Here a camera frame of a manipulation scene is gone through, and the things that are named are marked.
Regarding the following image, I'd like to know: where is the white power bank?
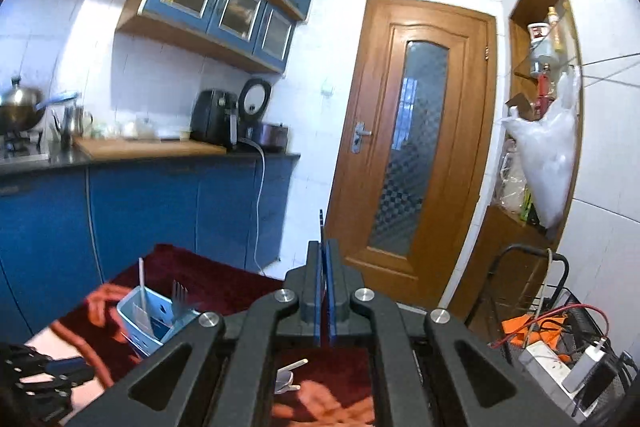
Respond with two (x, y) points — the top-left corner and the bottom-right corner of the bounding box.
(562, 339), (608, 393)

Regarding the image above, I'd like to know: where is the white paper cup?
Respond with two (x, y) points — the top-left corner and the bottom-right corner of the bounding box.
(527, 22), (551, 52)

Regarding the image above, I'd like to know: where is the orange cloth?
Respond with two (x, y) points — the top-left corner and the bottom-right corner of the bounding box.
(501, 314), (566, 348)

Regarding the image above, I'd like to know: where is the light blue utensil holder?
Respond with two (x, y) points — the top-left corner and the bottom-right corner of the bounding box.
(116, 286), (203, 358)

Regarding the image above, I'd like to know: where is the glass bottle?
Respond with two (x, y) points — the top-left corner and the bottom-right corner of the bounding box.
(545, 6), (563, 52)

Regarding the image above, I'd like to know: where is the black metal cart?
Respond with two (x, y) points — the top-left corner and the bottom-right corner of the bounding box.
(467, 244), (636, 418)

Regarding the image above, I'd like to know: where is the wooden door with glass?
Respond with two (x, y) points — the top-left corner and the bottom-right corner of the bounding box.
(325, 0), (498, 295)

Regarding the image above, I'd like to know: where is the black air fryer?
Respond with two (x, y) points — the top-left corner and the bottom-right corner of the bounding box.
(190, 89), (240, 148)

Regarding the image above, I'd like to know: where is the wooden cutting board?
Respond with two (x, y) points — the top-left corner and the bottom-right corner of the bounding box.
(74, 137), (228, 159)

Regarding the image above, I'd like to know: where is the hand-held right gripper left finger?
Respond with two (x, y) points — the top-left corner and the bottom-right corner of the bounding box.
(65, 240), (322, 427)

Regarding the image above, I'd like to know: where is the black rice cooker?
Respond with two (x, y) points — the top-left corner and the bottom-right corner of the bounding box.
(236, 78), (290, 154)

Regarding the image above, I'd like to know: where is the dark kitchen countertop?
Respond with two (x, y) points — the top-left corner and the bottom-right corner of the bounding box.
(0, 149), (302, 178)

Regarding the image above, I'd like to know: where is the clear plastic bag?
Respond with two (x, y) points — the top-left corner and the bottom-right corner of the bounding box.
(494, 142), (531, 215)

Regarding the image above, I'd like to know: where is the white spoon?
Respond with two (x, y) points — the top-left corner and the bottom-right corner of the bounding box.
(138, 258), (149, 311)

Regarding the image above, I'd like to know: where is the steel fork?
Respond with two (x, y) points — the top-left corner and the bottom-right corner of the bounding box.
(160, 279), (202, 343)

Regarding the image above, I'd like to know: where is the red cable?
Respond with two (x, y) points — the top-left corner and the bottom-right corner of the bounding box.
(492, 304), (611, 348)

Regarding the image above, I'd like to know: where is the steel kettle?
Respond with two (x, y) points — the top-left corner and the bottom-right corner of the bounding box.
(50, 102), (95, 148)

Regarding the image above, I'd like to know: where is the gas stove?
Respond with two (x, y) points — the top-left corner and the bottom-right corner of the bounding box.
(0, 132), (51, 162)

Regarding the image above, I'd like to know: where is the red floral blanket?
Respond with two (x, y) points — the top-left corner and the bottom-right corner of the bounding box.
(25, 243), (381, 427)

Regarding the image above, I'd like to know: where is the white power cable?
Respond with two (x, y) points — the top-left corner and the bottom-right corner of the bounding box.
(239, 138), (281, 275)

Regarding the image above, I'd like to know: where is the cardboard box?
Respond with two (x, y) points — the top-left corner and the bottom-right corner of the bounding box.
(505, 93), (538, 120)

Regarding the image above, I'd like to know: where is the metal door handle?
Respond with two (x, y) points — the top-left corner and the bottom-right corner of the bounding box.
(350, 121), (373, 154)

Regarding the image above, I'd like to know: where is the white plastic bag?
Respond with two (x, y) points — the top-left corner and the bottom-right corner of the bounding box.
(501, 69), (583, 230)

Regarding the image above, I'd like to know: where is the white power strip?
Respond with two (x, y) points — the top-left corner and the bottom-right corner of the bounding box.
(519, 339), (573, 393)

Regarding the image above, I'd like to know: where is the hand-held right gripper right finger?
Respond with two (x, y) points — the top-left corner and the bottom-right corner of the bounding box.
(327, 240), (578, 427)

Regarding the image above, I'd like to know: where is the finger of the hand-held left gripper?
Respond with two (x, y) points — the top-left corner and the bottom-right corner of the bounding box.
(30, 354), (96, 395)

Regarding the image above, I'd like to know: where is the steel wok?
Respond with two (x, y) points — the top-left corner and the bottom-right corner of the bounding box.
(0, 77), (81, 134)

